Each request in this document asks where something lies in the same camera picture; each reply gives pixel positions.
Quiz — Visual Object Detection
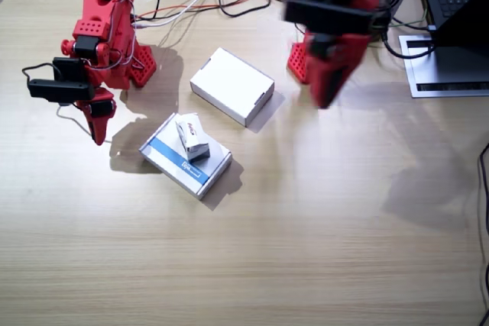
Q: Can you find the small white carton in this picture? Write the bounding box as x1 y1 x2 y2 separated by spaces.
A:
174 112 212 163

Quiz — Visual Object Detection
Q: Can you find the white box with blue stripe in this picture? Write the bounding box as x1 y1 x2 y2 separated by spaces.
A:
138 111 233 202

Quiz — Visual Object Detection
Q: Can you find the plain white cardboard box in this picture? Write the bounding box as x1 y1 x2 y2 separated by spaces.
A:
189 47 275 128

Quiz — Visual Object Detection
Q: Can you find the black gripper webcam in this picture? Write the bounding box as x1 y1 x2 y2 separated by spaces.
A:
27 56 96 104
283 0 377 35

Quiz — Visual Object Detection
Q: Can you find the black monitor screen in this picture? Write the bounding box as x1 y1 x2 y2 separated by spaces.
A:
431 0 489 85

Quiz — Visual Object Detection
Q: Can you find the black monitor cable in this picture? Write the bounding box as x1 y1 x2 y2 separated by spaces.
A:
381 27 437 60

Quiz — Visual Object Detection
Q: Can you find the thin green wire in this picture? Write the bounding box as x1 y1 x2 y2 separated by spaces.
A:
381 8 429 32

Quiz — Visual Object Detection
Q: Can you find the black webcam cable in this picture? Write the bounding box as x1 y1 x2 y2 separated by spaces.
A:
21 62 64 83

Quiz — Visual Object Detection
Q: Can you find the long black cable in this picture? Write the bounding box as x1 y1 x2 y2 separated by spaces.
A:
476 142 489 326

